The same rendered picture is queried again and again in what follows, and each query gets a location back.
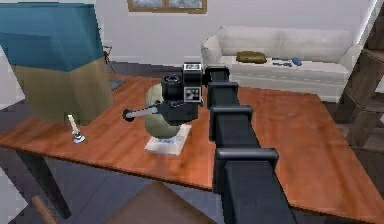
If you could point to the olive green round vase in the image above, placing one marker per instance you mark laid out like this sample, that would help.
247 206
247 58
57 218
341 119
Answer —
156 125

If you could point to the olive green cushion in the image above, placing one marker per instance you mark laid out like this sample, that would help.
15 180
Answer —
251 57

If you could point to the small blue object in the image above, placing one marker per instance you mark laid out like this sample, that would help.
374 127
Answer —
296 61

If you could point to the white sofa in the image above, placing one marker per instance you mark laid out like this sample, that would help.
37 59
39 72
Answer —
300 76

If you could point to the dark remote control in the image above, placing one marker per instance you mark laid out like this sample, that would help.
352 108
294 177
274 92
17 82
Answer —
281 62

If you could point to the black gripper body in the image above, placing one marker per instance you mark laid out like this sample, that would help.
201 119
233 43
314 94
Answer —
176 111

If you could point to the blue and tan box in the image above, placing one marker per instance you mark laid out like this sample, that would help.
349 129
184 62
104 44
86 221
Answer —
56 66

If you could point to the brown wooden table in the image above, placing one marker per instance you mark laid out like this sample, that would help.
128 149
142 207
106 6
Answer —
300 140

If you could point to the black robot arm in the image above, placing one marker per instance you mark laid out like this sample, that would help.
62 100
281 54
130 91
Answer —
243 186

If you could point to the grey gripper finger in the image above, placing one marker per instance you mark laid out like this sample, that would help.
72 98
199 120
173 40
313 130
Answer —
143 113

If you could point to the brown wooden chair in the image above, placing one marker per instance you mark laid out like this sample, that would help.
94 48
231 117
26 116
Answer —
108 56

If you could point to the brown wooden shelf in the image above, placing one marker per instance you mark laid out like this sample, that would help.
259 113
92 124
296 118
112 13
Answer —
365 83

